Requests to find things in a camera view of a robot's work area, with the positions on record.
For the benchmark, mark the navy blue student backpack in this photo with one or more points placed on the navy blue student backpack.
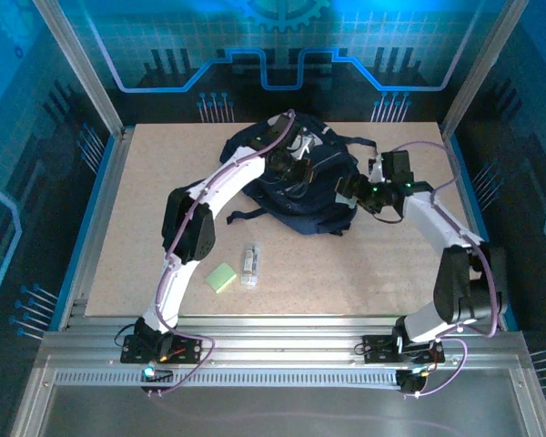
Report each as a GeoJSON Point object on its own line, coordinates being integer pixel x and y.
{"type": "Point", "coordinates": [327, 200]}

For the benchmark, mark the green sticky note pad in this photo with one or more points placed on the green sticky note pad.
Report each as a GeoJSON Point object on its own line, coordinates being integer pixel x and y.
{"type": "Point", "coordinates": [219, 277]}

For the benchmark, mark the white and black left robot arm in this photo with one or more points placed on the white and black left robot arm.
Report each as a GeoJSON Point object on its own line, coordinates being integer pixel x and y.
{"type": "Point", "coordinates": [229, 186]}

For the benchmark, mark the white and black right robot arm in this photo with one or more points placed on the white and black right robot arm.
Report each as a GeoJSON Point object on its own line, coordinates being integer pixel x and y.
{"type": "Point", "coordinates": [425, 218]}

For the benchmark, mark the aluminium front beam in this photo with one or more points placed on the aluminium front beam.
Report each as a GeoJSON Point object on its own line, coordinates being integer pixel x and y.
{"type": "Point", "coordinates": [282, 346]}

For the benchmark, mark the right controller board with LED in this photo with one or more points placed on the right controller board with LED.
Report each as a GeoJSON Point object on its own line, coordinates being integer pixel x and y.
{"type": "Point", "coordinates": [411, 380]}

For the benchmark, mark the controller board with led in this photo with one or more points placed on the controller board with led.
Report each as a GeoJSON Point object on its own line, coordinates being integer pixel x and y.
{"type": "Point", "coordinates": [411, 380]}
{"type": "Point", "coordinates": [152, 374]}

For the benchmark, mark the left controller board with LED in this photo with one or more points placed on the left controller board with LED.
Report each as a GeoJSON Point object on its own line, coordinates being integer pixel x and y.
{"type": "Point", "coordinates": [152, 374]}

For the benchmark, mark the aluminium right side rail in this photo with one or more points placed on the aluminium right side rail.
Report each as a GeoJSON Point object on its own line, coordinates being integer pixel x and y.
{"type": "Point", "coordinates": [459, 182]}

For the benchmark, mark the aluminium rail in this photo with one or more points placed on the aluminium rail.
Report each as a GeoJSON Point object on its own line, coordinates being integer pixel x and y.
{"type": "Point", "coordinates": [459, 182]}
{"type": "Point", "coordinates": [111, 182]}

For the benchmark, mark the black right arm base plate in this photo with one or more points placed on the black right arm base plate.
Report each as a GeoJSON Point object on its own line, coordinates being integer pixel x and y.
{"type": "Point", "coordinates": [377, 348]}

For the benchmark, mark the aluminium right corner post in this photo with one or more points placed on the aluminium right corner post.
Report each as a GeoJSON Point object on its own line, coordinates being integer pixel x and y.
{"type": "Point", "coordinates": [478, 68]}

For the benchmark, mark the aluminium corner post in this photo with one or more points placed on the aluminium corner post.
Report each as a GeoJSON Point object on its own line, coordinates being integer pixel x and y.
{"type": "Point", "coordinates": [79, 68]}
{"type": "Point", "coordinates": [478, 68]}

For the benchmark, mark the aluminium left side rail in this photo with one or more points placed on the aluminium left side rail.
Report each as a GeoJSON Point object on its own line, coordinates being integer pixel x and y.
{"type": "Point", "coordinates": [111, 182]}

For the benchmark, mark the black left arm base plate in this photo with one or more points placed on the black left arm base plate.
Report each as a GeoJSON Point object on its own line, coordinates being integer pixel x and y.
{"type": "Point", "coordinates": [186, 348]}

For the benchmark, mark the aluminium left corner post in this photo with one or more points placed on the aluminium left corner post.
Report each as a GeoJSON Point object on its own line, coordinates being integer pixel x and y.
{"type": "Point", "coordinates": [79, 68]}

